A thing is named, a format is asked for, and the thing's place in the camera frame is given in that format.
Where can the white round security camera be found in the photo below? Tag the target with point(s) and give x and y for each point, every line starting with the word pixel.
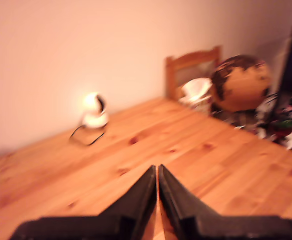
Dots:
pixel 93 110

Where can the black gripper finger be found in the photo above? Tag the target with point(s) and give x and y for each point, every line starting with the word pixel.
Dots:
pixel 180 207
pixel 135 207

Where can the leaf print tissue box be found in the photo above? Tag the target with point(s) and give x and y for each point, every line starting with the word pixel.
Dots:
pixel 198 103

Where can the wooden chair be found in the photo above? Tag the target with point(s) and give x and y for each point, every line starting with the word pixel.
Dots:
pixel 170 75

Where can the white tissue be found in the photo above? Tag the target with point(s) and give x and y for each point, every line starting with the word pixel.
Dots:
pixel 195 86

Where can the brown cork globe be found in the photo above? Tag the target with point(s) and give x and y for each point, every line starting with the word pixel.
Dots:
pixel 243 85

